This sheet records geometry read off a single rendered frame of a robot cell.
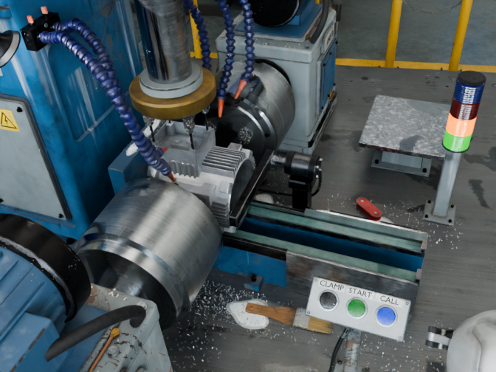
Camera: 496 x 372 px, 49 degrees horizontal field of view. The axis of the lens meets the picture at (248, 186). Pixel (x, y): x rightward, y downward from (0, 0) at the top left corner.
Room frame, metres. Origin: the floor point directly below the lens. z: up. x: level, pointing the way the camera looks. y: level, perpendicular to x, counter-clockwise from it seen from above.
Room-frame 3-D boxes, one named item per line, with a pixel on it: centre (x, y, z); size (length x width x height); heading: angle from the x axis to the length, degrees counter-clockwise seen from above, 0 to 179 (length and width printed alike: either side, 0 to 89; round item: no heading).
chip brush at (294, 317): (0.74, -0.07, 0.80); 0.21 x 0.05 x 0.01; 71
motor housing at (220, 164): (0.98, 0.10, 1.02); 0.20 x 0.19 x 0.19; 66
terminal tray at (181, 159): (1.00, 0.14, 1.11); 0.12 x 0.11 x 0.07; 66
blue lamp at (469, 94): (1.04, -0.51, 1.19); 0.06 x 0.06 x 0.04
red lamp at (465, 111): (1.04, -0.51, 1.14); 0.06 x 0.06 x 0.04
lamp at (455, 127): (1.04, -0.51, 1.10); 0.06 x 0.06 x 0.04
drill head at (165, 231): (0.70, 0.23, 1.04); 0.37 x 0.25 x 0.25; 156
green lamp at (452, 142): (1.04, -0.51, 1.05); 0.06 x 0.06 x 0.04
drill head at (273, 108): (1.24, -0.01, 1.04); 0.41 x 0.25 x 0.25; 156
